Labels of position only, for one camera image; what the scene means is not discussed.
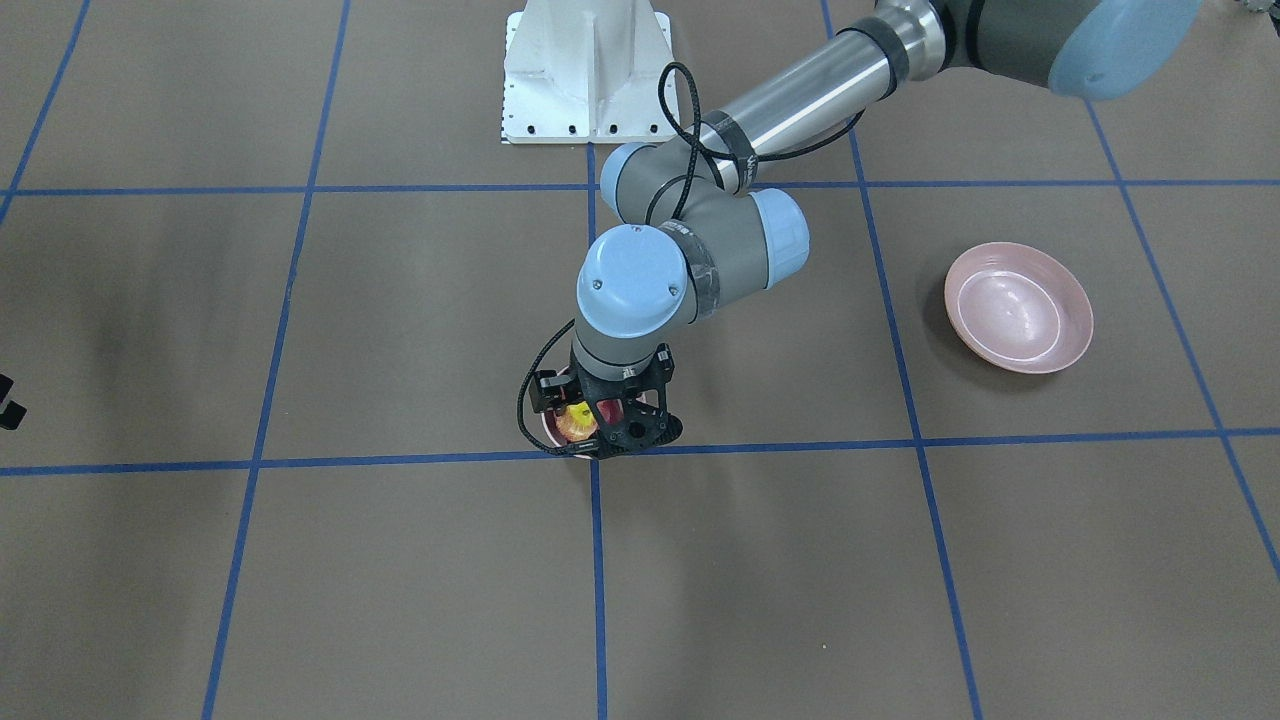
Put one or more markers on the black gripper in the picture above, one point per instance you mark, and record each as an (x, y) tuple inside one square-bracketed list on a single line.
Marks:
[(547, 393)]

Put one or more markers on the red yellow apple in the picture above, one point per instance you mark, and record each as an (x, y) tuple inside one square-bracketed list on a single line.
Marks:
[(575, 423)]

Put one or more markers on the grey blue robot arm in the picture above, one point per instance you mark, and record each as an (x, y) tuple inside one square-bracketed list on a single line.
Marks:
[(695, 232)]

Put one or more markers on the pink bowl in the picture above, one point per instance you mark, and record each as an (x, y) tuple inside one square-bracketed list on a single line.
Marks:
[(1018, 308)]

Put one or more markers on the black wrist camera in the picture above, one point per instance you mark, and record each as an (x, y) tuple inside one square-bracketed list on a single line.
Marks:
[(548, 390)]

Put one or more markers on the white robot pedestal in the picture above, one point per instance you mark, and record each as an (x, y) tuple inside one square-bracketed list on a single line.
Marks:
[(586, 72)]

